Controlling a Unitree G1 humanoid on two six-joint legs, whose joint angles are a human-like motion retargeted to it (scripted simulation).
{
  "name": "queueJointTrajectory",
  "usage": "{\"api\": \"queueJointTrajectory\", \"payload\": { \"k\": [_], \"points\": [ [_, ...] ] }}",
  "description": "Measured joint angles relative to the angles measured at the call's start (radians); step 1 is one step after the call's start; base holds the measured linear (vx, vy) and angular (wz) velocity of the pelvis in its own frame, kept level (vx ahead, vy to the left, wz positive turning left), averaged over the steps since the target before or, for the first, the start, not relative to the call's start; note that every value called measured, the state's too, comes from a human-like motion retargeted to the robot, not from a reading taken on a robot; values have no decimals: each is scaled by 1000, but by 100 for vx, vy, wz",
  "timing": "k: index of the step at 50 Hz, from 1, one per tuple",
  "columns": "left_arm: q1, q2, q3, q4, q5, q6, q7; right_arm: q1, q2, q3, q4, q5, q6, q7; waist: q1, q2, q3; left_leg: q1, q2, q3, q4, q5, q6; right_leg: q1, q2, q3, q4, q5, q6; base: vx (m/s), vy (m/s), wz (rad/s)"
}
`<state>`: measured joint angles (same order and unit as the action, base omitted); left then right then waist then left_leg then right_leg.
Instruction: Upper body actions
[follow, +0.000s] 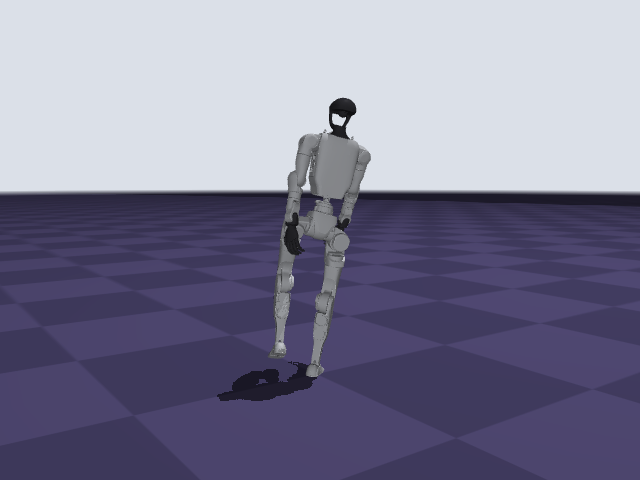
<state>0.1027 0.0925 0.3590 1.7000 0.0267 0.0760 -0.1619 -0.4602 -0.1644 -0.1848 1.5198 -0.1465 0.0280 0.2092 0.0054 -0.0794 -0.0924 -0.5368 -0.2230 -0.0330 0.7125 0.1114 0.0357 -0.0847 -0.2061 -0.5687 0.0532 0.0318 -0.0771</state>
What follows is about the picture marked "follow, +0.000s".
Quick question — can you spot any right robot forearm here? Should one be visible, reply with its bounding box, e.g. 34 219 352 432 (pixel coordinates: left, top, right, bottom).
338 185 360 224

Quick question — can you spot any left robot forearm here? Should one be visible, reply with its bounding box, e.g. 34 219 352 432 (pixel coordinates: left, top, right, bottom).
285 171 303 222

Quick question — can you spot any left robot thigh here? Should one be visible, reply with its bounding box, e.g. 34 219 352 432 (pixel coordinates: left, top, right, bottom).
277 216 310 293

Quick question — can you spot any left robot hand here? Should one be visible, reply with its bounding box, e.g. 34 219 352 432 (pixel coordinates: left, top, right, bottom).
284 212 305 255

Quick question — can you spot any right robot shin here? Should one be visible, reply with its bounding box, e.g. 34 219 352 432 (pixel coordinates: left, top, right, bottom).
311 296 335 366

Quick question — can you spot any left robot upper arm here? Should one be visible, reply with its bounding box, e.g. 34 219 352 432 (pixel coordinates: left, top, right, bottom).
295 133 321 187

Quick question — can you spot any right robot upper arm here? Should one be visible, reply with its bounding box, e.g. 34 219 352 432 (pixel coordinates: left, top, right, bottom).
346 145 371 194

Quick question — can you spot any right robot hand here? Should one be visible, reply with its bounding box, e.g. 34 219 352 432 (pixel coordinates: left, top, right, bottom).
323 218 350 244

